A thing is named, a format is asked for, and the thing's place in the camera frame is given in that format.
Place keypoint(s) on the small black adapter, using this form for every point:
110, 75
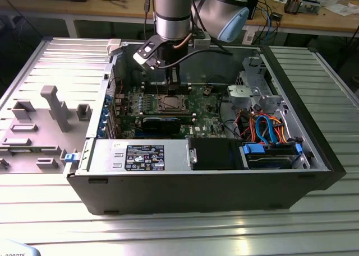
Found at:
276, 16

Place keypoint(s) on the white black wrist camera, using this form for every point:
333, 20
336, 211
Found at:
140, 58

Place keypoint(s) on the black case fan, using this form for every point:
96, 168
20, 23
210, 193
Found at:
138, 78

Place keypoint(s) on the blue card retainer strip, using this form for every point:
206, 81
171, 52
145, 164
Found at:
104, 118

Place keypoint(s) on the black drive bay cover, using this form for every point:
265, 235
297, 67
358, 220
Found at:
216, 153

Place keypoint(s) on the silver power supply with label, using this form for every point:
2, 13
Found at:
174, 155

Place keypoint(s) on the grey parts rack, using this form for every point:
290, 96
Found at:
59, 110

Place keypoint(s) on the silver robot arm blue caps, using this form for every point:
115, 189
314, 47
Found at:
171, 20

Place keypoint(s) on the grey metal device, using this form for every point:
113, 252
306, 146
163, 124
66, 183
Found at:
310, 6

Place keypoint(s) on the black CPU socket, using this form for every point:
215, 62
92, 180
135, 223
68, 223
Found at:
161, 97

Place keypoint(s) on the open black PC case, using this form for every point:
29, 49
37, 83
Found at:
196, 194

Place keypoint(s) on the white papers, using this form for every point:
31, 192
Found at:
339, 9

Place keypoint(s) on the black RAM slot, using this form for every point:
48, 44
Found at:
151, 90
151, 85

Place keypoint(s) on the green motherboard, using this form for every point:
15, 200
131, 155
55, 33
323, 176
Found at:
207, 118

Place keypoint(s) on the white device with print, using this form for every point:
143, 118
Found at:
14, 249

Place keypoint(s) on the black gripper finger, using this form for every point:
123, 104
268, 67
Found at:
174, 89

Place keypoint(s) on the wooden workbench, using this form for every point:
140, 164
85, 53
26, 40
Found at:
56, 6

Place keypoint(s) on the beige case latch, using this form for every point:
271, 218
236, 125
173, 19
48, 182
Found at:
114, 46

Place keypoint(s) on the blue case clip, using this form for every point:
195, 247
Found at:
70, 158

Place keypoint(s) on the metal heat sink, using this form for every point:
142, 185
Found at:
293, 5

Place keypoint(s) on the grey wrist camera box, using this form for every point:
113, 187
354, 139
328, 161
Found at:
202, 42

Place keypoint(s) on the small black tower box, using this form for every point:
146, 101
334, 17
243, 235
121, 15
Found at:
255, 4

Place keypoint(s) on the black graphics card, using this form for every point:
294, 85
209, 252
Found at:
161, 125

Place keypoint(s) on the silver metal drive cage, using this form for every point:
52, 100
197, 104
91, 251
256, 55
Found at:
252, 90

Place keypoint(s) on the hard disk in blue carrier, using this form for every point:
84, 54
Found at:
269, 160

